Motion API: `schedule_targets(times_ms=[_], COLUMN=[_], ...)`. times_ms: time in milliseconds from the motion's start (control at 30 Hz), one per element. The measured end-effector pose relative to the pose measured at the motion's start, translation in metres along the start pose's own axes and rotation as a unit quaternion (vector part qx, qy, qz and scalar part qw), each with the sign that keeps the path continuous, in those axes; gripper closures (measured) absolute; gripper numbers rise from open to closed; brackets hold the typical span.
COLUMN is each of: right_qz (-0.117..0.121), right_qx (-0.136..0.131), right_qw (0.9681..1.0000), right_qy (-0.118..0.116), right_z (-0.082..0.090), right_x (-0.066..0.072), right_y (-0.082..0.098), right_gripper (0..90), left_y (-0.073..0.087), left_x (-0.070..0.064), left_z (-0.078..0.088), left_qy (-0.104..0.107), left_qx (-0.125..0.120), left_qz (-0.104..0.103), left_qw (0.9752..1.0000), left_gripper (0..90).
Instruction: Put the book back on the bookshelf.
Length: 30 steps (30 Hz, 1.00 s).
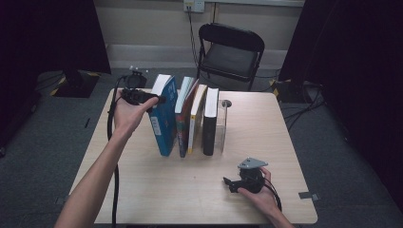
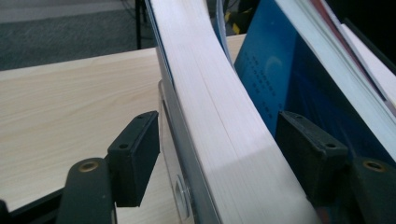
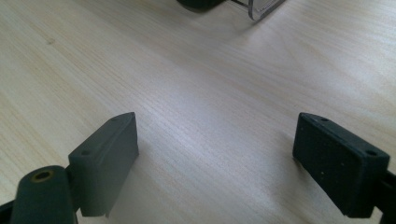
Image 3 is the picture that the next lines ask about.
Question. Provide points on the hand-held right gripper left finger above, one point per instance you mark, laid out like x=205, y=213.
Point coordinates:
x=101, y=168

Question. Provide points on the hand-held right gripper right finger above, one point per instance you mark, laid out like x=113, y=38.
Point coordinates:
x=337, y=168

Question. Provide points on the clear acrylic book rack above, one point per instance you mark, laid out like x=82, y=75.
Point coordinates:
x=264, y=9

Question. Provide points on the black book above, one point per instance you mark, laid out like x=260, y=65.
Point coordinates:
x=199, y=4

